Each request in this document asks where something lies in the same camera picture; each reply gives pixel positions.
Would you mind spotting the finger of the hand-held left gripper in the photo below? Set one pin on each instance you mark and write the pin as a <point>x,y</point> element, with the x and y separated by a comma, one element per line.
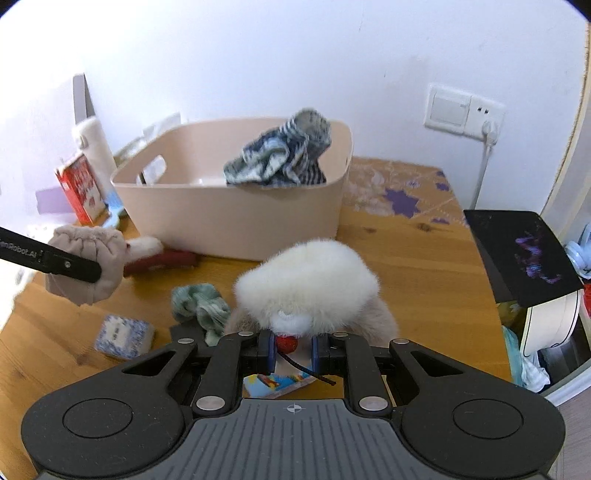
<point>51,261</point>

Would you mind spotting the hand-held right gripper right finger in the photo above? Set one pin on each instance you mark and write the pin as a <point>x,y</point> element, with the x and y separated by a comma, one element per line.
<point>318,355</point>

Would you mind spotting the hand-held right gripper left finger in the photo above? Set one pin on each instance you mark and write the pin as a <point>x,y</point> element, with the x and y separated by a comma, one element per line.
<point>269,354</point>

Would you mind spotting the small beige fleece cloth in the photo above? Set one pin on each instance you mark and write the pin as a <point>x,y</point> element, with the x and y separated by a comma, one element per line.
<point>87,242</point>

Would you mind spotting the white fluffy cat hat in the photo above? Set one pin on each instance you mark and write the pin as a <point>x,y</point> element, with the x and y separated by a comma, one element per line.
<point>309,277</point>

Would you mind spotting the green checked scrunchie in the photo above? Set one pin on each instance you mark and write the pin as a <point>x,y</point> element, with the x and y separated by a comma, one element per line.
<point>198,304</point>

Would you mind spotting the red and white plush toy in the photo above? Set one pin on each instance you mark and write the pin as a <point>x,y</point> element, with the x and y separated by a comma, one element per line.
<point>152,256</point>

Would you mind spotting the blue white tissue packet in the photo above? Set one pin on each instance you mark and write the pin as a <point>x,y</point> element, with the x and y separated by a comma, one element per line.
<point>122,337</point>

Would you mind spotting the beige plastic storage basket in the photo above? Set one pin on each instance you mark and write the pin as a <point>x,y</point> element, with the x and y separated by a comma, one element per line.
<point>231,221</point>

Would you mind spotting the blue plaid scrunchie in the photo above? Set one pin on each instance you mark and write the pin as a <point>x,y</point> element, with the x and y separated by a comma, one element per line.
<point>277,152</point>

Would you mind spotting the colourful printed card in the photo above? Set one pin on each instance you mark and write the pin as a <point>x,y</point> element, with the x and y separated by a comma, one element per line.
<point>277,384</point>

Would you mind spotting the red carton box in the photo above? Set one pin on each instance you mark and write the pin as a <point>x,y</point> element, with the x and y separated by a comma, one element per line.
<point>81,189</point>

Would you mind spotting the white thermos bottle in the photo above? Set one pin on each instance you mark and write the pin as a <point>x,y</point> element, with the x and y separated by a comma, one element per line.
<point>97,147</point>

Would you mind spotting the lilac headboard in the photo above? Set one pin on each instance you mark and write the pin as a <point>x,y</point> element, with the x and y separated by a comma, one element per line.
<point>83,99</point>

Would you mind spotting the tissue box with paper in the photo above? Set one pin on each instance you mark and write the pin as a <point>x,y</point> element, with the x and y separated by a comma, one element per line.
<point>157,129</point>

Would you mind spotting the light blue plastic bag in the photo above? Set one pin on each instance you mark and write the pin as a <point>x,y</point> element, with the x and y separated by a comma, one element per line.
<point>526,364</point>

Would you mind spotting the black board with purple print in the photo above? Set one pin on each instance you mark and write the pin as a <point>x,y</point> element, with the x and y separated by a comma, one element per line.
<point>521,254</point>

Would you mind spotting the white oval container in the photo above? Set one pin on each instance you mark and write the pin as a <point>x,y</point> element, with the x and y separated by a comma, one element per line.
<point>549,327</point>

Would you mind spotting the red plastic bag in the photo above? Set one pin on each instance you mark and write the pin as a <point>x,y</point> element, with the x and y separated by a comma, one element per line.
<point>587,300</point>

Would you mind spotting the light blue headphones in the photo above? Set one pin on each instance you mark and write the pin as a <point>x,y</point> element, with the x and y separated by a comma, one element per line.
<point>579,251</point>

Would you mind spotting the white wall switch socket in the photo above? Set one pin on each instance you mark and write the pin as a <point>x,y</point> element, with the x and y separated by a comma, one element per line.
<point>448,108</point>

